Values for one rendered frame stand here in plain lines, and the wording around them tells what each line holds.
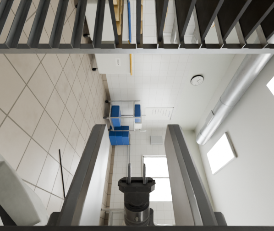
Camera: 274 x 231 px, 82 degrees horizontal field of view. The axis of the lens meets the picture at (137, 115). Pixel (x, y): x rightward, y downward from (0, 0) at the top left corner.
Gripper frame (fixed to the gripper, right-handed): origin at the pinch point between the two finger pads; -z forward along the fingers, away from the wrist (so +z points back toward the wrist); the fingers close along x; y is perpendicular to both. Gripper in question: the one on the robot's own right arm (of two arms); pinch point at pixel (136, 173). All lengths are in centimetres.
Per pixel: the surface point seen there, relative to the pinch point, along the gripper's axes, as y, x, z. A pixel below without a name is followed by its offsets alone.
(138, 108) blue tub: -363, 3, 26
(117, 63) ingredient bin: -247, -36, -72
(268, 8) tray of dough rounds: -11, 45, -54
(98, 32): -27, -17, -52
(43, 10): -34, -45, -64
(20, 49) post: -24, -50, -44
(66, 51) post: -24, -31, -43
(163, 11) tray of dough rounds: -12, 9, -54
